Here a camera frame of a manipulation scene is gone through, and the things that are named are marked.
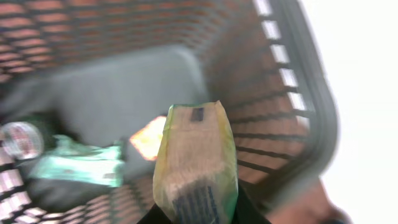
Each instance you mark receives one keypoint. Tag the grey plastic mesh basket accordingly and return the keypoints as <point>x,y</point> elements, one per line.
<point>101,70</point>

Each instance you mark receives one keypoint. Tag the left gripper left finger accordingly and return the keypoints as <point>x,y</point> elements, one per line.
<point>154,216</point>

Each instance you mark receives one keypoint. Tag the yellow white snack bag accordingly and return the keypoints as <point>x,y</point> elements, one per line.
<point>196,173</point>

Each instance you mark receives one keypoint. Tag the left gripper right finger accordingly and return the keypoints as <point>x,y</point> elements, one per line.
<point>245,212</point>

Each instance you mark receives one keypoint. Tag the green round-logo box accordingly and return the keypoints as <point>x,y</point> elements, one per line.
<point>22,140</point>

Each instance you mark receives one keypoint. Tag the light green wrapper pack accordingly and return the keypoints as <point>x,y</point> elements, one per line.
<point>74,161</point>

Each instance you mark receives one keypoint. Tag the orange tissue pack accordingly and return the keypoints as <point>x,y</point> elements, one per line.
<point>148,139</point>

